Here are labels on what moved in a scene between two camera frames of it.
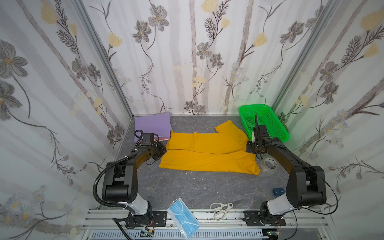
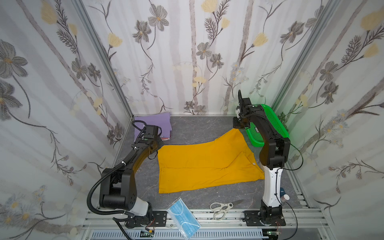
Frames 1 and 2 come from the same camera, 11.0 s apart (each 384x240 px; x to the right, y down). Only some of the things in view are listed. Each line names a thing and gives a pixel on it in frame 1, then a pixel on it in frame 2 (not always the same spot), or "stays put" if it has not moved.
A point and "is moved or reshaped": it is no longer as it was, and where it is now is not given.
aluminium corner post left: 105,53 stays put
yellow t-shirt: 225,150 is moved or reshaped
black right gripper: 259,132 to 240,121
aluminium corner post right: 308,54 stays put
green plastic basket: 266,117 stays put
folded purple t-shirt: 160,124 stays put
